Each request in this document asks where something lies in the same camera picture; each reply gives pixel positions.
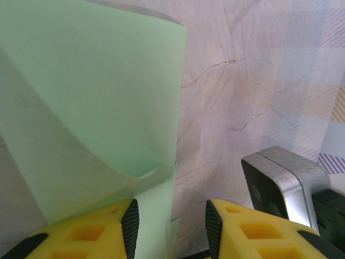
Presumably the light green paper sheet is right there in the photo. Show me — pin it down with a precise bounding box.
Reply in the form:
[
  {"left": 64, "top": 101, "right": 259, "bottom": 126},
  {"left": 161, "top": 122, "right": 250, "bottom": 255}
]
[{"left": 0, "top": 0, "right": 188, "bottom": 259}]

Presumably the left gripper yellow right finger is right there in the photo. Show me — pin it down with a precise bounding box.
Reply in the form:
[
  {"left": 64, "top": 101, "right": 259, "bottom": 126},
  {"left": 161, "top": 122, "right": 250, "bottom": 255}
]
[{"left": 205, "top": 199, "right": 345, "bottom": 259}]

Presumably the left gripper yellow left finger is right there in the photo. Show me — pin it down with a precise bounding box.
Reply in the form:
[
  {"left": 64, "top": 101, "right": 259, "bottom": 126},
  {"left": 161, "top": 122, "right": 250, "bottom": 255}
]
[{"left": 0, "top": 199, "right": 140, "bottom": 259}]

